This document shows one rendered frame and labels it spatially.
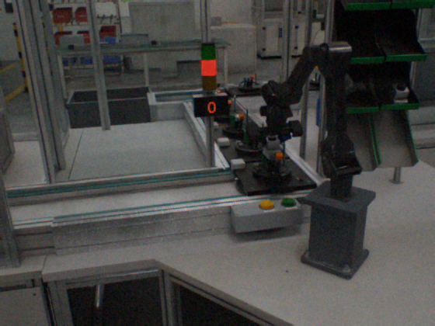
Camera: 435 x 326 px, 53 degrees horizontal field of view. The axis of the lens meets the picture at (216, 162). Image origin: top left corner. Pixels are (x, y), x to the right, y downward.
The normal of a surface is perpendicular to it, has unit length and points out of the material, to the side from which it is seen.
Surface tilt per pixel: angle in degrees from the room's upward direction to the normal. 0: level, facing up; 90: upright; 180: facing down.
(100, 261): 0
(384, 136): 45
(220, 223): 90
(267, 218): 90
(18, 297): 90
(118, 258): 0
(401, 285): 0
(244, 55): 90
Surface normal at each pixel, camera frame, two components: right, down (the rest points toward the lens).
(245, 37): 0.13, 0.36
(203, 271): -0.03, -0.93
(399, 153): 0.00, -0.39
